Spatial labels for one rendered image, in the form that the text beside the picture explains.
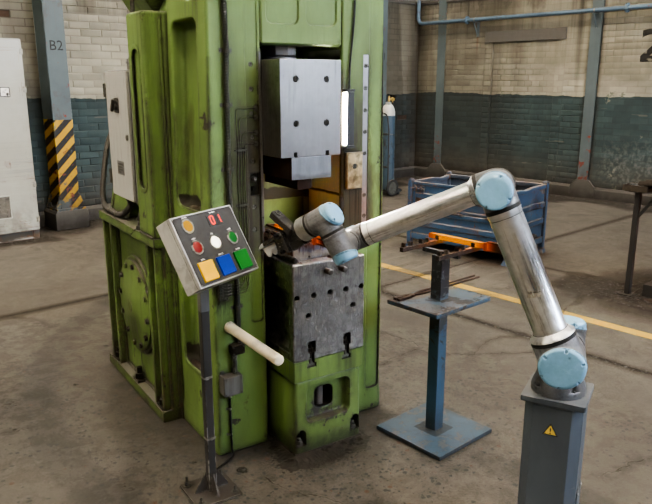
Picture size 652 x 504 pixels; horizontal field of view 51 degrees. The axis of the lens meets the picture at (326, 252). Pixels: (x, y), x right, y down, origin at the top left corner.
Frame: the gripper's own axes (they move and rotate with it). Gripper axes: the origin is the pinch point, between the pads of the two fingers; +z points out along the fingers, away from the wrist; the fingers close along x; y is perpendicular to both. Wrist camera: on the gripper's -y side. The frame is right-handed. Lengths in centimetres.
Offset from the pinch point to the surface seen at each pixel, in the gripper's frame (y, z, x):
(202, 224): -16.4, 11.1, -12.5
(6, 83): -301, 406, 237
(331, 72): -56, -31, 53
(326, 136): -34, -17, 51
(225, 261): -0.3, 10.3, -10.3
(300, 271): 13.8, 13.1, 33.0
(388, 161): -102, 288, 706
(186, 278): 0.3, 15.6, -27.0
